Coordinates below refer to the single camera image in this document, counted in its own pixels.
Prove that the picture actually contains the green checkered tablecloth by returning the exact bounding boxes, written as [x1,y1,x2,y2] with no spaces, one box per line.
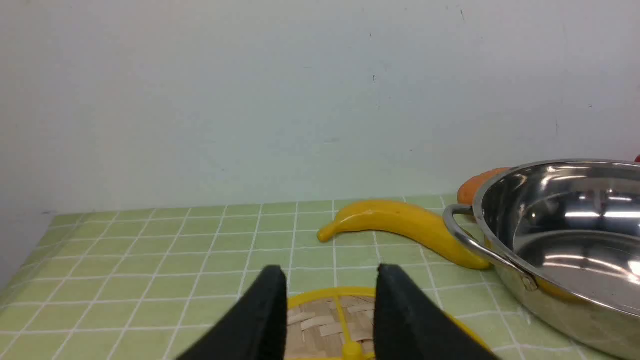
[0,199,607,360]

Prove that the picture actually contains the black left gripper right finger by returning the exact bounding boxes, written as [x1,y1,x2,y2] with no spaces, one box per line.
[374,264,498,360]

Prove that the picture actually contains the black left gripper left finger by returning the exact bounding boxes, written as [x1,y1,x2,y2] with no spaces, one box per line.
[177,265,288,360]

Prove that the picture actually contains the orange round fruit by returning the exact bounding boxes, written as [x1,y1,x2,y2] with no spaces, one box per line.
[457,167,510,205]

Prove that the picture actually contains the yellow rimmed woven steamer lid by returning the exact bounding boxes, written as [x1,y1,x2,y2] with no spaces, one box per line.
[285,286,493,360]

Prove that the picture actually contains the stainless steel pot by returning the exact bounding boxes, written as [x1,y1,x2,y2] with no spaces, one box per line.
[442,159,640,360]

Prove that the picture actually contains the yellow plastic banana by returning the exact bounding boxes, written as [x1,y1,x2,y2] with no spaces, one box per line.
[317,199,492,271]

